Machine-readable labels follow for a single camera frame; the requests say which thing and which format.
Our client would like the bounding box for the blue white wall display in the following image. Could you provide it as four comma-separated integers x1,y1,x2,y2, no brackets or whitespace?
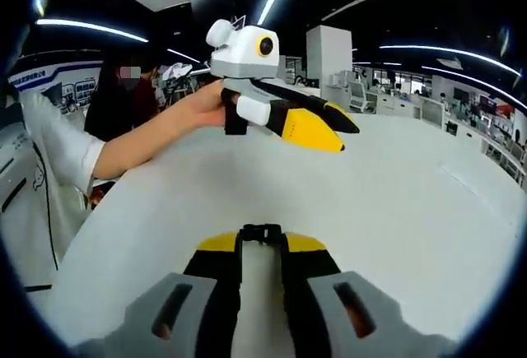
7,60,103,109

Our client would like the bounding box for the white office chair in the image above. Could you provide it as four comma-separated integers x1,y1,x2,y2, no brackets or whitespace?
349,67,370,114

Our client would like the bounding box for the grey mesh office chair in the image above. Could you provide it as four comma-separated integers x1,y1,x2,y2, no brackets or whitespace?
418,97,445,129

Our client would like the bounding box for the white chair brown seat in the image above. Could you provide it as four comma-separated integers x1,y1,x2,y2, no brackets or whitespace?
87,176,117,211

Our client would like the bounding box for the person's left hand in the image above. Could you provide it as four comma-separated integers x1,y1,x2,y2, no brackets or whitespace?
180,80,228,128

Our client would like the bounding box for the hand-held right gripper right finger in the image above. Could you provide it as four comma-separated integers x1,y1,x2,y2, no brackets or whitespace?
281,232,454,358

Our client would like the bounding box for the red blue wall banner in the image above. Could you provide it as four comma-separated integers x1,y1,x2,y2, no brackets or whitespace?
478,93,516,119

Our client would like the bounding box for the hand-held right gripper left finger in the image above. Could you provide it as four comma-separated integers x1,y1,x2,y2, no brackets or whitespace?
76,230,243,358

